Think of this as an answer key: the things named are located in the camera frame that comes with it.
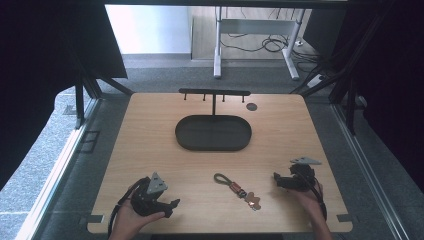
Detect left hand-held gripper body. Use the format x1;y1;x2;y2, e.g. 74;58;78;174
130;171;169;218

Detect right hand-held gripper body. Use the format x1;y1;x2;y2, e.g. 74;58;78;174
281;156;323;193

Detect keychain with green cord loop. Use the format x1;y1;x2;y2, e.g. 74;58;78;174
213;172;262;212

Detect black key rack with tray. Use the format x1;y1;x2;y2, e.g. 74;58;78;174
174;87;253;152

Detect person's right hand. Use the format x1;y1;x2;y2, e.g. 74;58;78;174
288;182;326;222

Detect person's left hand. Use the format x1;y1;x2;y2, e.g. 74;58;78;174
108;199;166;240

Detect white power strip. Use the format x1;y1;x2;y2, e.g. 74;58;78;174
306;74;326;89

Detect black curtain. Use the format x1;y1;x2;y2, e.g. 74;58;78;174
328;0;424;194
0;0;128;191

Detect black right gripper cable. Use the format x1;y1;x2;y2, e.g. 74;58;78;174
301;179;329;222

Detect aluminium rail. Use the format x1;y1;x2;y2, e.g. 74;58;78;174
14;98;101;240
331;103;412;240

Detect black metal frame strut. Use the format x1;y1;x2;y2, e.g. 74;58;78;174
73;66;135;130
289;9;391;136

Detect black floor cables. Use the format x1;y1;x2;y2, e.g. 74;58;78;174
221;31;322;65

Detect white desk frame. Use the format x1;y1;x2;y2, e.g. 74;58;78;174
213;6;306;81

